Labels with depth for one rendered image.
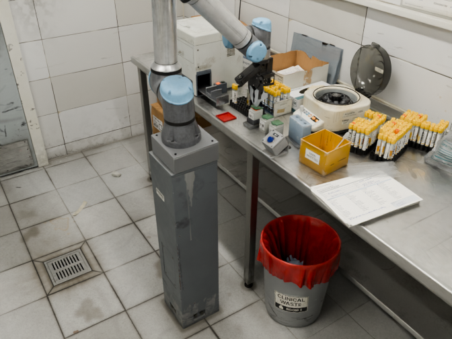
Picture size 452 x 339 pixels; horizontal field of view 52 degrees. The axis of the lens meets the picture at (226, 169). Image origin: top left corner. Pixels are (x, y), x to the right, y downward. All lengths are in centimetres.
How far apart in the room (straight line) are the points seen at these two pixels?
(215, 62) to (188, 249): 90
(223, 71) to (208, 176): 69
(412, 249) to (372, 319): 99
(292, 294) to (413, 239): 76
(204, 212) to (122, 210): 119
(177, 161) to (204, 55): 71
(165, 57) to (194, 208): 59
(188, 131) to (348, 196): 61
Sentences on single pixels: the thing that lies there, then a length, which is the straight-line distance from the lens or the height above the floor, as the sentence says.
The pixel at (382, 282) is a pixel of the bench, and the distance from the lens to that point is 224.
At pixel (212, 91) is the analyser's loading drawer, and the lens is 218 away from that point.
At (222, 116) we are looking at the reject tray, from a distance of 209.
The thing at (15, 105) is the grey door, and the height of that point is 50.
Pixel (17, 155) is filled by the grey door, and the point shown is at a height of 14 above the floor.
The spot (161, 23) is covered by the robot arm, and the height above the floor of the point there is 137.
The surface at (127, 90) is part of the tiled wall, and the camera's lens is 363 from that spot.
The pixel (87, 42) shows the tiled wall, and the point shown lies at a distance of 342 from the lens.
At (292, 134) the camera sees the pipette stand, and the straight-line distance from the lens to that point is 191.
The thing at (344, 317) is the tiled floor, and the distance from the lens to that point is 241.
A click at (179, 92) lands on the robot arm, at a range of 163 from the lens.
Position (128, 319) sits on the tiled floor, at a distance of 238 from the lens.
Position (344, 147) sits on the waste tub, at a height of 96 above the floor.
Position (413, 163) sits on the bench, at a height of 88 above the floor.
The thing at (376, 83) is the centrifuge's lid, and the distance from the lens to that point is 216.
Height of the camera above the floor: 182
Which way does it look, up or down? 33 degrees down
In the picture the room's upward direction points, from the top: straight up
